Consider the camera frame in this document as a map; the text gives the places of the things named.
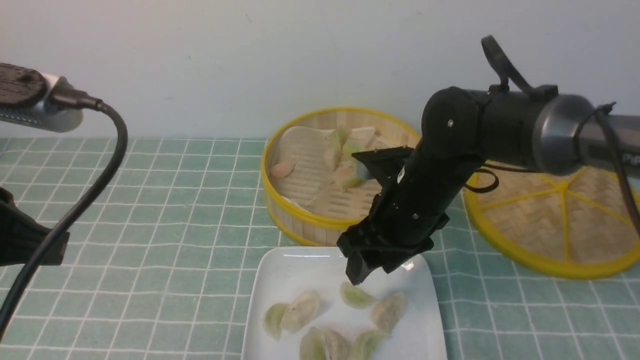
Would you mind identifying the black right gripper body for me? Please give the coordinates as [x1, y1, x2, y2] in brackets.
[337, 139, 483, 273]

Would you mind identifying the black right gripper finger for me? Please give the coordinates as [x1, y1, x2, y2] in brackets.
[345, 250, 381, 286]

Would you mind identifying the green dumpling steamer front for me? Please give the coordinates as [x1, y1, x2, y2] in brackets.
[339, 281, 377, 309]

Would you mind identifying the green dumpling steamer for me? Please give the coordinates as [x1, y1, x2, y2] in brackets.
[322, 145, 343, 172]
[339, 281, 377, 309]
[327, 126, 352, 151]

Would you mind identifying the green dumpling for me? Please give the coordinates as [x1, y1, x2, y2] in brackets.
[350, 329, 389, 360]
[262, 302, 290, 342]

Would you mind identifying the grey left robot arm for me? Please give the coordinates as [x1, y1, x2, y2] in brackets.
[0, 188, 51, 267]

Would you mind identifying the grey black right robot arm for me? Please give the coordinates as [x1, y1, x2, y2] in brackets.
[337, 35, 639, 285]

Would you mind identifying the pale dumpling right on plate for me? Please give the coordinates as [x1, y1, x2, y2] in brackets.
[370, 291, 407, 334]

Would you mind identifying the pale dumpling on plate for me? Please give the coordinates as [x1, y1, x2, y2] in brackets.
[280, 290, 322, 334]
[370, 291, 407, 334]

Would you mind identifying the white square plate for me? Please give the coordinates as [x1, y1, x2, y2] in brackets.
[241, 246, 448, 360]

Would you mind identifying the pale dumpling left on plate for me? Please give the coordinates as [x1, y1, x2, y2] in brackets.
[280, 290, 322, 334]

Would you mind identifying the pink-green dumpling steamer centre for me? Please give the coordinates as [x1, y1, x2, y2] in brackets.
[333, 166, 361, 193]

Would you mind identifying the yellow-rimmed bamboo steamer basket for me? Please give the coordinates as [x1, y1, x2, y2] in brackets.
[260, 107, 420, 246]

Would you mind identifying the green-white dumpling bottom centre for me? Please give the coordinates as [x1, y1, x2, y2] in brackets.
[298, 326, 351, 360]

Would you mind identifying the white perforated steamer liner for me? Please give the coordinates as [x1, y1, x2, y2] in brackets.
[265, 125, 391, 219]

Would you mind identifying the green dumpling steamer middle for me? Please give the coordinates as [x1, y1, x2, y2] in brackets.
[322, 145, 343, 172]

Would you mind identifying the green dumpling steamer top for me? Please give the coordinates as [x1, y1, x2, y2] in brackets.
[327, 126, 352, 151]

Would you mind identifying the pink dumpling in steamer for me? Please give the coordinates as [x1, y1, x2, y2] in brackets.
[270, 161, 295, 179]

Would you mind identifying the yellow-rimmed woven steamer lid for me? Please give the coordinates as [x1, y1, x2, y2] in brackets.
[462, 167, 640, 280]

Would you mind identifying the green checkered tablecloth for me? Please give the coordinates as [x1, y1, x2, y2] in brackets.
[1, 137, 640, 360]

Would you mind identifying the black left camera cable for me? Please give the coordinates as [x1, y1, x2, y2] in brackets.
[0, 97, 129, 341]

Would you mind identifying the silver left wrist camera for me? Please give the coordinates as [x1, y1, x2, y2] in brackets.
[0, 63, 101, 133]

